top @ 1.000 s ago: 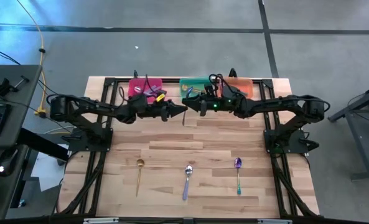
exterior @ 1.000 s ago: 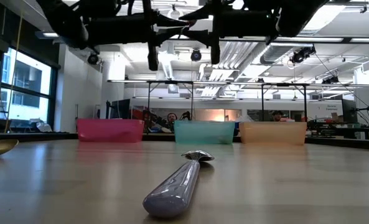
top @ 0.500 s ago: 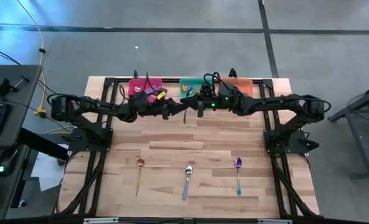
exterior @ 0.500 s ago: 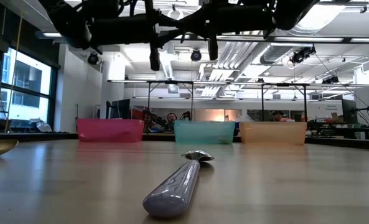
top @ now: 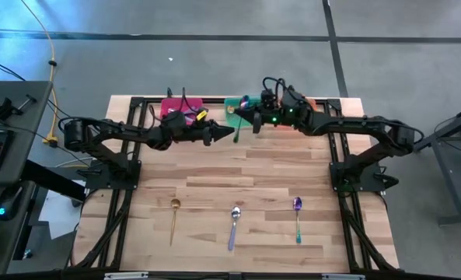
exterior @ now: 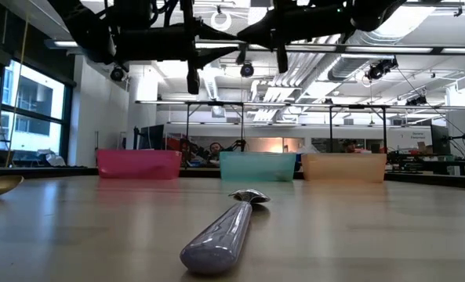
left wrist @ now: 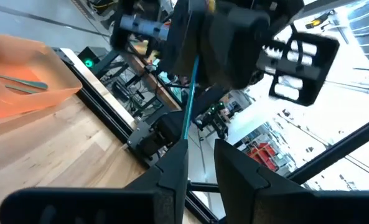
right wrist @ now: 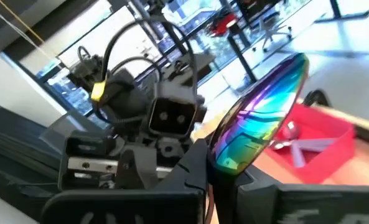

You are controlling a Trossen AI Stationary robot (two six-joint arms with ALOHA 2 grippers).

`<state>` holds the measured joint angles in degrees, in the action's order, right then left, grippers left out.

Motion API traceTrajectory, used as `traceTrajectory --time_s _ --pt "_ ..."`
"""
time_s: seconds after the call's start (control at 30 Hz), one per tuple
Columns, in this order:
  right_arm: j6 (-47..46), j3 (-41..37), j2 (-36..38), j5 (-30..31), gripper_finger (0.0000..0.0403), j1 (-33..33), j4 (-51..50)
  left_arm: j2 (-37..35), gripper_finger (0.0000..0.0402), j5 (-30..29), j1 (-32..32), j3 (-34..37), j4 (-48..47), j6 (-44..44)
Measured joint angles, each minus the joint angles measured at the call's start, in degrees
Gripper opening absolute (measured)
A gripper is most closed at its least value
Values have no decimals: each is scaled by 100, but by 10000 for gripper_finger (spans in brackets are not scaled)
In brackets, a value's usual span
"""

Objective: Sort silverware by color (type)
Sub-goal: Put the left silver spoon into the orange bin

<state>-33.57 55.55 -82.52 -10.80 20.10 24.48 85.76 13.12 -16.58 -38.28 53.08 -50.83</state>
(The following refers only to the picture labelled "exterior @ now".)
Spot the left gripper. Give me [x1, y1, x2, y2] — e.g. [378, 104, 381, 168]
[116, 21, 239, 95]

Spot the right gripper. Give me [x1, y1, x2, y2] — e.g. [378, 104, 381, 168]
[238, 3, 354, 74]

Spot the silver spoon lilac handle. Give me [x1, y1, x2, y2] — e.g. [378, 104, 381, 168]
[179, 189, 271, 275]

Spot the black computer monitor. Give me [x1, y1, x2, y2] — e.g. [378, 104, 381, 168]
[137, 124, 165, 150]
[430, 124, 452, 156]

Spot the person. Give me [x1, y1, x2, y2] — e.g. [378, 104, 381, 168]
[206, 141, 225, 168]
[340, 139, 361, 154]

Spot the pink plastic bin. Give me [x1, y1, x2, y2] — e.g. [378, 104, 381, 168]
[96, 149, 183, 180]

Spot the green plastic bin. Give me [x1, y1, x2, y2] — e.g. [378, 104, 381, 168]
[219, 151, 297, 183]

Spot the orange plastic bin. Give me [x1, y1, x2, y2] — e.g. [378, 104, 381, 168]
[300, 153, 388, 184]

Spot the large glass window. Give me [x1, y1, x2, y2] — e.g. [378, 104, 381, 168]
[0, 58, 74, 168]

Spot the cluttered background work table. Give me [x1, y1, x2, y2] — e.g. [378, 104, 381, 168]
[387, 150, 465, 177]

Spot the black ceiling-mounted camera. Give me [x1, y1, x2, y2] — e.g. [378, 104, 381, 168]
[364, 57, 399, 82]
[405, 95, 428, 107]
[109, 66, 125, 83]
[239, 61, 256, 78]

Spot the black overhead station frame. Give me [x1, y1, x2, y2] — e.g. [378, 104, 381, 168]
[136, 99, 245, 154]
[328, 103, 389, 154]

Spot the white ring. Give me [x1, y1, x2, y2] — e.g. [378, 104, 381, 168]
[209, 10, 234, 33]

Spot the yellow cable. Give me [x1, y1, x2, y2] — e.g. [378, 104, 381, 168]
[3, 15, 30, 168]

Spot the black aluminium table frame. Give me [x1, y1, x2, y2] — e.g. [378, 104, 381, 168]
[0, 166, 465, 189]

